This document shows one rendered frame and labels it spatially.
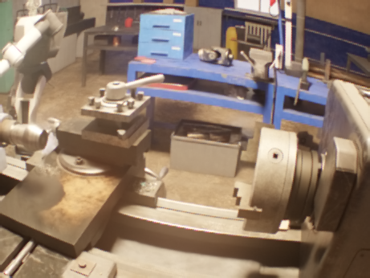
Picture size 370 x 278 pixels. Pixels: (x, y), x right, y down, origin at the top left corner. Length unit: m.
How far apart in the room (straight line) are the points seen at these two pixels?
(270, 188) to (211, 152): 2.21
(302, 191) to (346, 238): 0.20
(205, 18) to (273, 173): 6.87
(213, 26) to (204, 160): 4.86
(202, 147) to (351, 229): 2.38
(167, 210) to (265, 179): 0.50
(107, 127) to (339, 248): 0.80
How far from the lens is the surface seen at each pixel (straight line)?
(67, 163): 1.21
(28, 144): 1.05
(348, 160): 0.63
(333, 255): 0.73
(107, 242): 1.22
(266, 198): 0.77
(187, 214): 1.18
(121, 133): 1.06
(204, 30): 7.58
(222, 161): 2.98
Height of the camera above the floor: 1.54
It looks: 26 degrees down
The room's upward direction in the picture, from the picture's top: 3 degrees clockwise
